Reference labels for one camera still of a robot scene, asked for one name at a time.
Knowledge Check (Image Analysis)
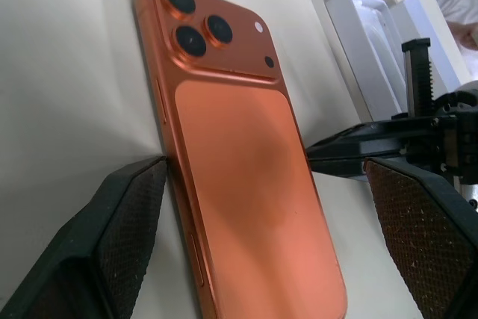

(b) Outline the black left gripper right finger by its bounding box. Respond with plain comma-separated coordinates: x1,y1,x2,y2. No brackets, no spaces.
363,155,478,319

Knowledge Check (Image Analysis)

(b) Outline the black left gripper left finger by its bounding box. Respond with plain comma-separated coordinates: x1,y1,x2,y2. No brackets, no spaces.
0,155,170,319

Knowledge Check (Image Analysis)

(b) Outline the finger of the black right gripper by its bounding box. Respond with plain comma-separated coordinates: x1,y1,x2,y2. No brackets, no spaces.
311,120,408,157
305,143,370,182

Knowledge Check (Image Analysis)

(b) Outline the orange smartphone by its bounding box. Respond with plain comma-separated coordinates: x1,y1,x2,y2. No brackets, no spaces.
133,0,348,319

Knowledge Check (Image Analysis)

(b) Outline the white phone box base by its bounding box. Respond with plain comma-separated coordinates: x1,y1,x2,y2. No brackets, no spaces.
323,0,409,123

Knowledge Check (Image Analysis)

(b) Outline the white phone box lid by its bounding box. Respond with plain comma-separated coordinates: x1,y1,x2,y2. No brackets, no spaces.
388,0,461,93

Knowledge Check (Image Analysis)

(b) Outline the white cloth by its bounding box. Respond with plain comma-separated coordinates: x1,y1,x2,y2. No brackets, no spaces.
432,0,478,49

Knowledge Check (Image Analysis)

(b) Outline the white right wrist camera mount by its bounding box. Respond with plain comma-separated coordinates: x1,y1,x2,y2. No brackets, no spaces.
450,80,478,111

